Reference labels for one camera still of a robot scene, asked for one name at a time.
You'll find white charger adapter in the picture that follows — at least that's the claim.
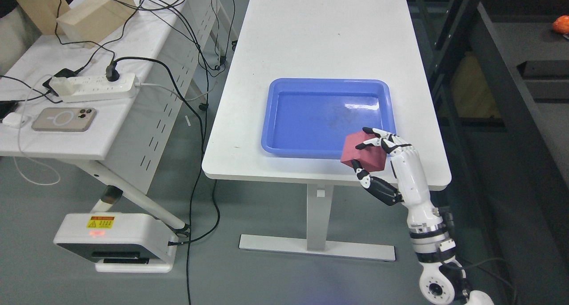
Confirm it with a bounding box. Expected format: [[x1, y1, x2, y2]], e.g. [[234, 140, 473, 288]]
[[49, 76, 75, 98]]

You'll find white folding side table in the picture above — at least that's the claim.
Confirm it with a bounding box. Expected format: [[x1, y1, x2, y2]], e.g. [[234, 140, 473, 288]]
[[1, 0, 215, 233]]

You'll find smartphone in clear case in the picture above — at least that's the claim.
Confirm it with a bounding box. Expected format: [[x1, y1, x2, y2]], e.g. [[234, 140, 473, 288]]
[[31, 107, 97, 132]]

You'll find black metal left shelf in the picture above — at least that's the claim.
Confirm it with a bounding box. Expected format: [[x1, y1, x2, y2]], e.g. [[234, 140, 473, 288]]
[[407, 0, 568, 305]]

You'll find white desk with legs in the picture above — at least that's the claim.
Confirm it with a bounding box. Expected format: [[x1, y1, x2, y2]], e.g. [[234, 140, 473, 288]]
[[202, 0, 451, 262]]

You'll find white power strip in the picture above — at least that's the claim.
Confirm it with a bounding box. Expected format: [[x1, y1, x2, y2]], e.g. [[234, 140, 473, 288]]
[[60, 73, 138, 103]]

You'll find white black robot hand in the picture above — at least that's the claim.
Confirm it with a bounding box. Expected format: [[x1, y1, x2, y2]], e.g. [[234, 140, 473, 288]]
[[350, 127, 444, 233]]

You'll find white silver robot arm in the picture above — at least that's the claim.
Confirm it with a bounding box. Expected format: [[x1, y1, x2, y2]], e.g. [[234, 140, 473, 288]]
[[409, 208, 494, 305]]

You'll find white earbuds case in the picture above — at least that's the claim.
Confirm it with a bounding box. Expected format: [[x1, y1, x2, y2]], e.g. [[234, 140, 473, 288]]
[[2, 112, 29, 128]]

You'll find white floor device box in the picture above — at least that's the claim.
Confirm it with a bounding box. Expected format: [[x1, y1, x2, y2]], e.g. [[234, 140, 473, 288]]
[[53, 213, 178, 273]]

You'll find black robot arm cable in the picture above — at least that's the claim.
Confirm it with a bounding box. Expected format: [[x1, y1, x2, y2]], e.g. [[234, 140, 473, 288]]
[[445, 207, 518, 305]]

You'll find orange round object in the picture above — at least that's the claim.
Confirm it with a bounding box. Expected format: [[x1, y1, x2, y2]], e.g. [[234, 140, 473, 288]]
[[552, 15, 569, 34]]

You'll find pink cube block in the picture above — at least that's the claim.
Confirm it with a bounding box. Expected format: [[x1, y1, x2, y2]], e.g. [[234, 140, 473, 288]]
[[340, 131, 387, 172]]

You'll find black power plug cable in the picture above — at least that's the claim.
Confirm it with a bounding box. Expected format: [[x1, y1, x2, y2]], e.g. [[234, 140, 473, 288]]
[[105, 56, 222, 305]]

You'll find brown cardboard piece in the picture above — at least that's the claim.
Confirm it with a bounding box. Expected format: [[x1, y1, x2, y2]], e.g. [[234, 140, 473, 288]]
[[16, 0, 70, 34]]

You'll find beige wooden block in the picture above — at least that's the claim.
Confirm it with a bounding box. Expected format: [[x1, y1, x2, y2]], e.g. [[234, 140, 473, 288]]
[[57, 0, 136, 48]]

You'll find blue plastic tray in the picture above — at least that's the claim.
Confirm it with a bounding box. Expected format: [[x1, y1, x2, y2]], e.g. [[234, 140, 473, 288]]
[[260, 78, 397, 159]]

